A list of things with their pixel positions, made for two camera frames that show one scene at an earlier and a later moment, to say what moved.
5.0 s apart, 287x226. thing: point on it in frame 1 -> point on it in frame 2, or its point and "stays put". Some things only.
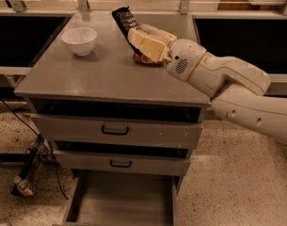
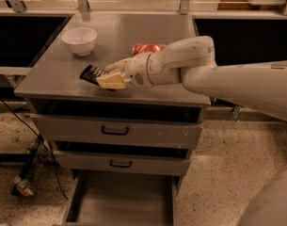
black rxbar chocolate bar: x=127 y=22 -> x=91 y=72
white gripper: x=184 y=58 -> x=136 y=70
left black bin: x=19 y=40 stays put
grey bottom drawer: x=100 y=198 stays put
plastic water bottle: x=24 y=186 stays put
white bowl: x=80 y=40 stays put
